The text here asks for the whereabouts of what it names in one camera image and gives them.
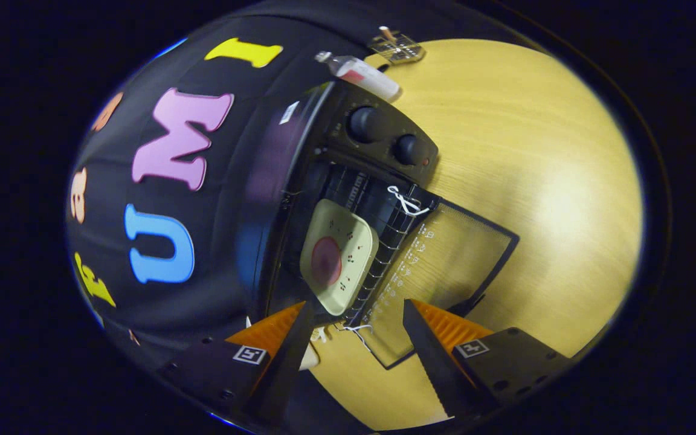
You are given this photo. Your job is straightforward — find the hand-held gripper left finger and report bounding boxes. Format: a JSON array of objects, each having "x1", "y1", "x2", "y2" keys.
[{"x1": 164, "y1": 302, "x2": 315, "y2": 427}]

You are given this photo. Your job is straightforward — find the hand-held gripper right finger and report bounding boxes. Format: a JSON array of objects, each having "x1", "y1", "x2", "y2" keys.
[{"x1": 403, "y1": 298, "x2": 572, "y2": 419}]

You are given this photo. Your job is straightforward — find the round reddish meat patty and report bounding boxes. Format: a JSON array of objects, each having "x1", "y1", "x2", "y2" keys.
[{"x1": 311, "y1": 236, "x2": 343, "y2": 286}]

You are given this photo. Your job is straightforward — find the cream square plate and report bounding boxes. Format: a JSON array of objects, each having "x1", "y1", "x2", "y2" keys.
[{"x1": 300, "y1": 199, "x2": 380, "y2": 317}]

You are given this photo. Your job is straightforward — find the black toaster oven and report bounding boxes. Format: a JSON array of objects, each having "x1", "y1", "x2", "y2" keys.
[{"x1": 233, "y1": 79, "x2": 521, "y2": 370}]

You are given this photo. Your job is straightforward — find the clear bottle with pink label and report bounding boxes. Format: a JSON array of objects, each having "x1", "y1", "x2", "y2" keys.
[{"x1": 315, "y1": 51, "x2": 402, "y2": 102}]

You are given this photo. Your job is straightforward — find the wire mesh holder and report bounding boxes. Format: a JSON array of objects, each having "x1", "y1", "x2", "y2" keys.
[{"x1": 367, "y1": 27, "x2": 426, "y2": 65}]

